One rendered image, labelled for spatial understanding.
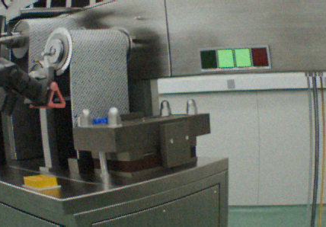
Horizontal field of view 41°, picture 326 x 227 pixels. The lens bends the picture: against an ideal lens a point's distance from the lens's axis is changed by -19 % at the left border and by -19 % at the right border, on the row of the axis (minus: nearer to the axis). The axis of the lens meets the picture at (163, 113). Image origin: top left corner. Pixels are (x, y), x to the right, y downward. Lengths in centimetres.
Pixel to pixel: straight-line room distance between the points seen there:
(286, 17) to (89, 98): 63
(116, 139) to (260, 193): 299
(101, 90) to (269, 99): 264
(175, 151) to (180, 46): 34
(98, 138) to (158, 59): 42
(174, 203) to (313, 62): 55
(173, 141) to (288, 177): 270
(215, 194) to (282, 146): 252
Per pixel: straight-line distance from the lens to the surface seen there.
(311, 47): 131
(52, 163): 143
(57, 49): 140
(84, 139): 130
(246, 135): 412
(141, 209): 121
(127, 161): 128
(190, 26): 152
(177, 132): 137
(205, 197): 143
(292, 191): 398
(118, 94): 152
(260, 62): 138
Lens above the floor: 112
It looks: 3 degrees down
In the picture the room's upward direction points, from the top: 4 degrees counter-clockwise
